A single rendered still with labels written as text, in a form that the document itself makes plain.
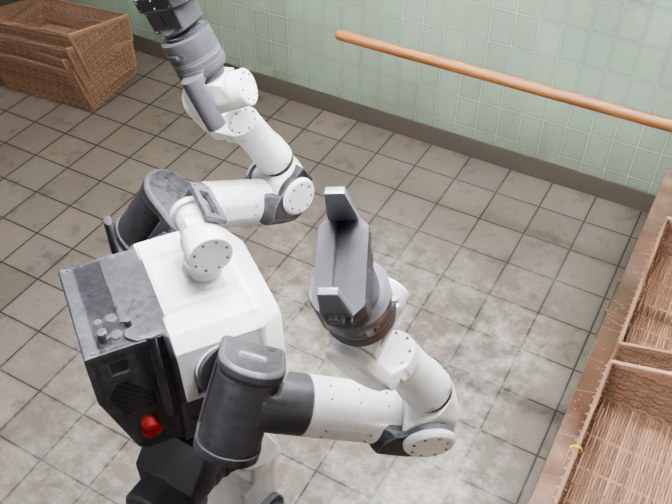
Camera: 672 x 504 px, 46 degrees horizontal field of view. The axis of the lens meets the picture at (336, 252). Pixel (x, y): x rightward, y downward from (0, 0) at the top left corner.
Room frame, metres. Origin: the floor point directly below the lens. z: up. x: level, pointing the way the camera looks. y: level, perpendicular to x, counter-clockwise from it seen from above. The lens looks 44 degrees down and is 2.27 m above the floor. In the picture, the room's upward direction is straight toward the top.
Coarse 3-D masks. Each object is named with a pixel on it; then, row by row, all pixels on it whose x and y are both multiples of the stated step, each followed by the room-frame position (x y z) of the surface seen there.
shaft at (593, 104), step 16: (336, 32) 1.99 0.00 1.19; (368, 48) 1.94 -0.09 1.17; (384, 48) 1.91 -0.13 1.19; (400, 48) 1.89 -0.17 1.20; (432, 64) 1.84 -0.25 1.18; (448, 64) 1.82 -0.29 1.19; (464, 64) 1.81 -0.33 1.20; (496, 80) 1.75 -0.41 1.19; (512, 80) 1.73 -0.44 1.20; (528, 80) 1.73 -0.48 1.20; (544, 96) 1.69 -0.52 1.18; (560, 96) 1.67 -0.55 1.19; (576, 96) 1.65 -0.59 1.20; (608, 112) 1.61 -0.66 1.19; (624, 112) 1.59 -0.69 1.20; (640, 112) 1.58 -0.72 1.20; (656, 128) 1.55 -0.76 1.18
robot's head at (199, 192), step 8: (192, 184) 0.92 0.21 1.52; (200, 184) 0.93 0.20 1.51; (184, 192) 0.92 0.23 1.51; (192, 192) 0.91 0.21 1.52; (200, 192) 0.92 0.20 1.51; (208, 192) 0.92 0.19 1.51; (200, 200) 0.88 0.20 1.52; (208, 200) 0.91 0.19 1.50; (216, 200) 0.91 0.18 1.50; (200, 208) 0.87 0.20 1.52; (216, 208) 0.88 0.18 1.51; (208, 216) 0.85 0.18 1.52; (216, 216) 0.86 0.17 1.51; (224, 216) 0.87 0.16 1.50
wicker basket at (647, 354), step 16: (656, 240) 1.64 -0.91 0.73; (656, 256) 1.73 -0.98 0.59; (656, 272) 1.66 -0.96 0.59; (640, 288) 1.45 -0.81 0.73; (640, 304) 1.53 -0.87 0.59; (656, 304) 1.53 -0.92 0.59; (640, 320) 1.47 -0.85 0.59; (656, 320) 1.47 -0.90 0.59; (624, 336) 1.29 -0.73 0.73; (640, 336) 1.41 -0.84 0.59; (656, 336) 1.41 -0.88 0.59; (624, 352) 1.26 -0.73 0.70; (640, 352) 1.24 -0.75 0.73; (656, 352) 1.22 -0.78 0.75; (656, 368) 1.22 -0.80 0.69
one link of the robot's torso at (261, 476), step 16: (272, 448) 0.85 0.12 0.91; (256, 464) 0.81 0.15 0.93; (272, 464) 0.90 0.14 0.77; (224, 480) 0.85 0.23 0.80; (240, 480) 0.83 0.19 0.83; (256, 480) 0.82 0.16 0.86; (272, 480) 0.90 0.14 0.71; (208, 496) 0.86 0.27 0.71; (224, 496) 0.84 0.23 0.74; (240, 496) 0.82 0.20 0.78; (256, 496) 0.85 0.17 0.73; (272, 496) 0.88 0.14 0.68
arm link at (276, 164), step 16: (240, 144) 1.19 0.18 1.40; (256, 144) 1.18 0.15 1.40; (272, 144) 1.20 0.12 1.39; (256, 160) 1.20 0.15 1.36; (272, 160) 1.19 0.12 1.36; (288, 160) 1.21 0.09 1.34; (256, 176) 1.23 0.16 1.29; (272, 176) 1.21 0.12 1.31; (288, 176) 1.20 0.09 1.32; (304, 176) 1.21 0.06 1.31
